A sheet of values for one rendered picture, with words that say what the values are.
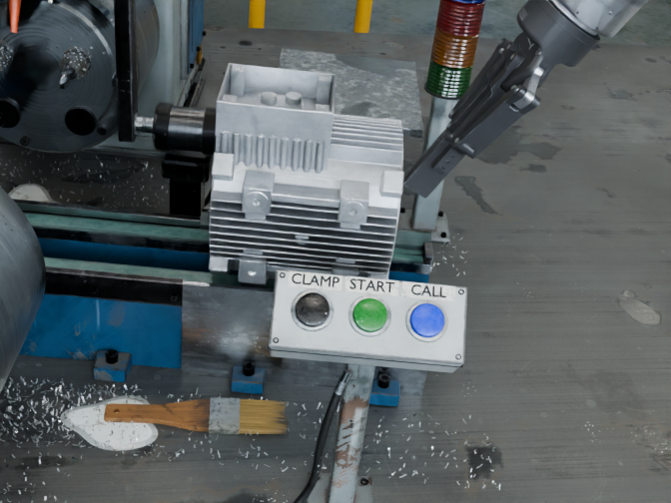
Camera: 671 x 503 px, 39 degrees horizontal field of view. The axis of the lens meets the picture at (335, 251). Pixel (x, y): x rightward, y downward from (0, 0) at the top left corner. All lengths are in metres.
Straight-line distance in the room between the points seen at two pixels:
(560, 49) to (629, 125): 1.04
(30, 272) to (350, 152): 0.35
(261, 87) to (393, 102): 0.52
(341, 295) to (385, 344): 0.06
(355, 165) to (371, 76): 0.64
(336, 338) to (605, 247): 0.77
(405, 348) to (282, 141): 0.28
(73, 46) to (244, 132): 0.35
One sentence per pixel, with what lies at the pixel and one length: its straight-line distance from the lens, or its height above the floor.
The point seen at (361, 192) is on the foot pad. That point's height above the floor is 1.08.
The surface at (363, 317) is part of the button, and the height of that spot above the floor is 1.07.
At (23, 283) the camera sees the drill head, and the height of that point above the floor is 1.06.
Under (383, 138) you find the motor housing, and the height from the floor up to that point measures 1.11.
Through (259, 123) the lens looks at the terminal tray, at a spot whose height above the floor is 1.13.
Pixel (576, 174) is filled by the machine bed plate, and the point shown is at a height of 0.80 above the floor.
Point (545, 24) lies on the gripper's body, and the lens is 0.90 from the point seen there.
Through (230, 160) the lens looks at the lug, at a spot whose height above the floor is 1.09.
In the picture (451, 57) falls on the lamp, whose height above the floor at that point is 1.09.
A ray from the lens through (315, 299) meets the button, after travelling 0.81.
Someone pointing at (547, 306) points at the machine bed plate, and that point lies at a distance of 1.34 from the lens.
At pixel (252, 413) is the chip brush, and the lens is 1.08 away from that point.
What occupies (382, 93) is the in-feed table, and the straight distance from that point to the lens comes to 1.57.
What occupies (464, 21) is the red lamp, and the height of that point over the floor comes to 1.14.
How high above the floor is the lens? 1.56
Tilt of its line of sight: 34 degrees down
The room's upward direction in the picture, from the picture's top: 7 degrees clockwise
